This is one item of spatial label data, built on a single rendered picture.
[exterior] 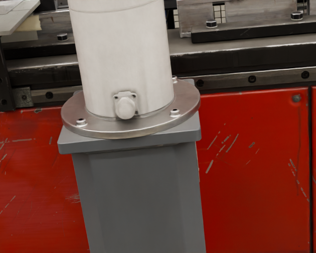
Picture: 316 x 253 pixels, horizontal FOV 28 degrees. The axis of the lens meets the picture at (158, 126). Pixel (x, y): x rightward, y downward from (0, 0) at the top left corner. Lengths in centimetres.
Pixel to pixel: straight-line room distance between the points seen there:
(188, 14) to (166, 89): 75
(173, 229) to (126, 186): 9
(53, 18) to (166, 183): 86
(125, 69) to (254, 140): 81
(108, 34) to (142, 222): 25
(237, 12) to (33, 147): 60
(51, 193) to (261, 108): 58
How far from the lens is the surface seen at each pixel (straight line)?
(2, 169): 166
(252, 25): 151
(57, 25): 160
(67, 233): 172
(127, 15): 76
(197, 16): 155
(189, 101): 83
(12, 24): 140
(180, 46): 150
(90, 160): 81
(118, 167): 81
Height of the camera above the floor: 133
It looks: 25 degrees down
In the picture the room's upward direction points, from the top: 7 degrees counter-clockwise
